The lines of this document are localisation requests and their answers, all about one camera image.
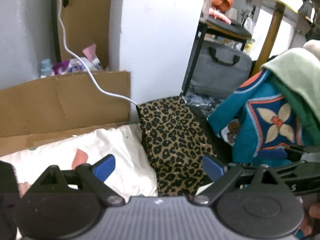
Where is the leopard print garment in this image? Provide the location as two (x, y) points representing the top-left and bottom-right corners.
(137, 96), (217, 198)

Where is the person right hand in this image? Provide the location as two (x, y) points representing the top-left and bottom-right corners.
(300, 203), (320, 236)

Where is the black storage bag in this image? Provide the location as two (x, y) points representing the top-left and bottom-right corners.
(189, 106), (232, 163)

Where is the white patterned bed sheet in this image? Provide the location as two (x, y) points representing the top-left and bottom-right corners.
(1, 124), (158, 201)

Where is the teal patterned garment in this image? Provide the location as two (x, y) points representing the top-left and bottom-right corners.
(207, 69), (319, 166)

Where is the brown cardboard sheet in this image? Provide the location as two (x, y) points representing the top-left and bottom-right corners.
(1, 72), (131, 156)

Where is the grey laptop bag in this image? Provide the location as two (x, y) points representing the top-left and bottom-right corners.
(188, 41), (252, 99)

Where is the purple white refill pouch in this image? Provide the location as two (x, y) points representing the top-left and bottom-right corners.
(52, 44), (103, 75)

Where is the blue cap detergent bottle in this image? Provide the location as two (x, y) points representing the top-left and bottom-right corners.
(40, 59), (54, 78)

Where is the light green garment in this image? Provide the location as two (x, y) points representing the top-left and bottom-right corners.
(260, 48), (319, 146)

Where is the black metal side table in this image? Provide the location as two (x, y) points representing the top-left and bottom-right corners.
(181, 16), (252, 96)

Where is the round yellow edged table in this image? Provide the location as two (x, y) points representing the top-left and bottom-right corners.
(246, 0), (311, 76)

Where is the white cable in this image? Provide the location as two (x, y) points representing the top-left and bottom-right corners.
(56, 0), (138, 106)

